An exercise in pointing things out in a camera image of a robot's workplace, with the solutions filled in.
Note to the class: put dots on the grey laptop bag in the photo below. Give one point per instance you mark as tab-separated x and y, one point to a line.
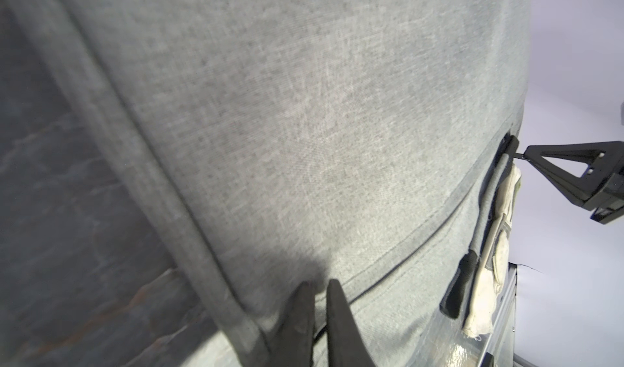
273	142

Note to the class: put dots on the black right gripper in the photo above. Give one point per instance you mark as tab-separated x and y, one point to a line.
590	175

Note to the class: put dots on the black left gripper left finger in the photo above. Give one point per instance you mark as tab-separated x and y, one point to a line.
294	343

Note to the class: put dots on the beige work glove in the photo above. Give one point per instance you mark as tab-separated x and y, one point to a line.
492	271

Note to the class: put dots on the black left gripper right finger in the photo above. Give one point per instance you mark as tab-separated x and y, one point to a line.
345	345

